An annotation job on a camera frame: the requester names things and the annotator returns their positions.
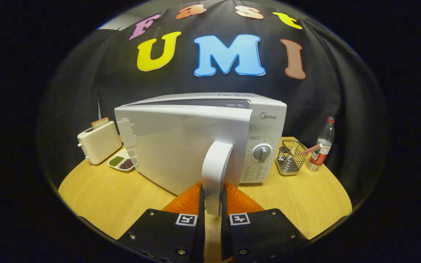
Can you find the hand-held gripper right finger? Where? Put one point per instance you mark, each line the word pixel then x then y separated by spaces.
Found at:
pixel 225 237

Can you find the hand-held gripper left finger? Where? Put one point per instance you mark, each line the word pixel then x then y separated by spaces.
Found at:
pixel 200 237

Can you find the white microwave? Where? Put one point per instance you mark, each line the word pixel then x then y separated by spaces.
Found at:
pixel 181 146

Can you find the divided dish of beans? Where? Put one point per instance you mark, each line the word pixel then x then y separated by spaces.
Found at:
pixel 121 161

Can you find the red striped straw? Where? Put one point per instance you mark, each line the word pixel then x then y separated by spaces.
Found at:
pixel 311 149

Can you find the clear plastic water bottle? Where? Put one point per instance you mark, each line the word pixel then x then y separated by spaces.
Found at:
pixel 322 146

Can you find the cream toaster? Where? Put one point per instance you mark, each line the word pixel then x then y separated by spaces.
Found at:
pixel 99 144

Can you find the toast bread slice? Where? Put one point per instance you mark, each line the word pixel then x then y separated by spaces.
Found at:
pixel 100 123

